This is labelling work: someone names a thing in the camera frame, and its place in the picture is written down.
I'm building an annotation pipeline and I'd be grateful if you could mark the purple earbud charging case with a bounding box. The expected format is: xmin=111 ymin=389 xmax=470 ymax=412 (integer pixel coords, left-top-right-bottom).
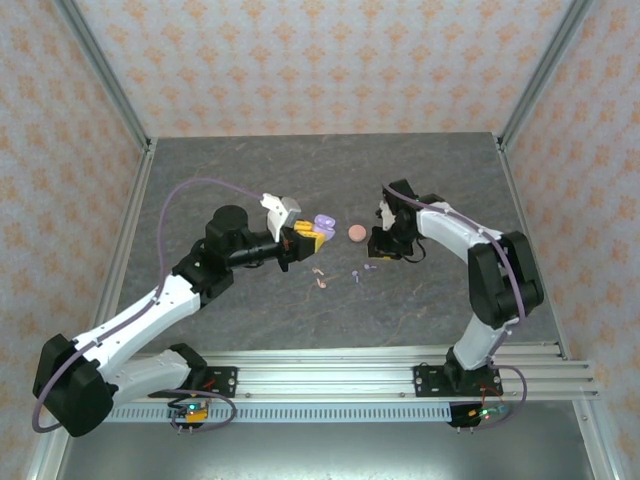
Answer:
xmin=312 ymin=213 xmax=337 ymax=241

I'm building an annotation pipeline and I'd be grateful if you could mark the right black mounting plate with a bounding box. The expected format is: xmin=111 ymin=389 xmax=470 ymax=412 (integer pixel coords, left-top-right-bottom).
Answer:
xmin=412 ymin=364 xmax=501 ymax=400

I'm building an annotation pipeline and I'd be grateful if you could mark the black mounting plate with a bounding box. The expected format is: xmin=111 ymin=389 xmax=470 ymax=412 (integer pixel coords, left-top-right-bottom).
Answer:
xmin=147 ymin=366 xmax=240 ymax=400
xmin=412 ymin=364 xmax=501 ymax=400

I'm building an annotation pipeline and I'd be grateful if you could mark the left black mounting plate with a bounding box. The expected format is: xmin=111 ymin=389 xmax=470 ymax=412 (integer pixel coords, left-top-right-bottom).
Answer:
xmin=147 ymin=366 xmax=240 ymax=400

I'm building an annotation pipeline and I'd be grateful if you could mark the grey metal lower panel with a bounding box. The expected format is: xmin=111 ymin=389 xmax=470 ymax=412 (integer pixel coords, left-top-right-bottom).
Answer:
xmin=54 ymin=422 xmax=596 ymax=480

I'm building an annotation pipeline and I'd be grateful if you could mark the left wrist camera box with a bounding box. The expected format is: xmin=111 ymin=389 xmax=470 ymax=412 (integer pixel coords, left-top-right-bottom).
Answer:
xmin=258 ymin=193 xmax=304 ymax=242

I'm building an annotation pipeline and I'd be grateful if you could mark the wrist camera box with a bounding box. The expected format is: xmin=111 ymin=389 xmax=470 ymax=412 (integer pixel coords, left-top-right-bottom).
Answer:
xmin=377 ymin=197 xmax=397 ymax=232
xmin=258 ymin=193 xmax=304 ymax=242

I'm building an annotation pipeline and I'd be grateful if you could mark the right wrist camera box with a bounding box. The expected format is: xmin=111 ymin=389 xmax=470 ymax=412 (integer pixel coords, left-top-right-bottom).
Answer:
xmin=377 ymin=197 xmax=397 ymax=232

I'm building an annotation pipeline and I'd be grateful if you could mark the left aluminium side rail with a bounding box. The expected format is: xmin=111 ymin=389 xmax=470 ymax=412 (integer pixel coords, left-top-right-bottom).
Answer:
xmin=24 ymin=138 xmax=160 ymax=480

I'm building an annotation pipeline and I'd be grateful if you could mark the aluminium side rail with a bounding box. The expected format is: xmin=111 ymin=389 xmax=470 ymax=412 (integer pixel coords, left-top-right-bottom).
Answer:
xmin=24 ymin=138 xmax=160 ymax=480
xmin=494 ymin=133 xmax=619 ymax=480

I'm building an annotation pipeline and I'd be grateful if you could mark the right aluminium side rail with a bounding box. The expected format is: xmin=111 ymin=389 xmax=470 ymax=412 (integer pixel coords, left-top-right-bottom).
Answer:
xmin=494 ymin=133 xmax=619 ymax=480

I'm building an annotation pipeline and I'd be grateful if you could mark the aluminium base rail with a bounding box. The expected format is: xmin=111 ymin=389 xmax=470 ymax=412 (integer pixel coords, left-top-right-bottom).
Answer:
xmin=107 ymin=344 xmax=601 ymax=403

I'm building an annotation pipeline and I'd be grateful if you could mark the grey slotted cable duct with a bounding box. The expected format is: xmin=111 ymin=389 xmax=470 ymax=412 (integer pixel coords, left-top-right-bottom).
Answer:
xmin=107 ymin=403 xmax=454 ymax=425

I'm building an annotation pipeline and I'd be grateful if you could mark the right aluminium frame post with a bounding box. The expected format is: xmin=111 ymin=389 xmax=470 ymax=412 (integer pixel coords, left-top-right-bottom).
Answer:
xmin=497 ymin=0 xmax=599 ymax=154

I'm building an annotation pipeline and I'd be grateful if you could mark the aluminium frame post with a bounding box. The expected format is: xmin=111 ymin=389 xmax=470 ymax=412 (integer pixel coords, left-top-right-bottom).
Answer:
xmin=52 ymin=0 xmax=154 ymax=154
xmin=497 ymin=0 xmax=599 ymax=154

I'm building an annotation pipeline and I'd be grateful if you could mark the left aluminium frame post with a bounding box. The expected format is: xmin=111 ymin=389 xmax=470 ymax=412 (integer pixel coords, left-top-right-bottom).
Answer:
xmin=52 ymin=0 xmax=154 ymax=154

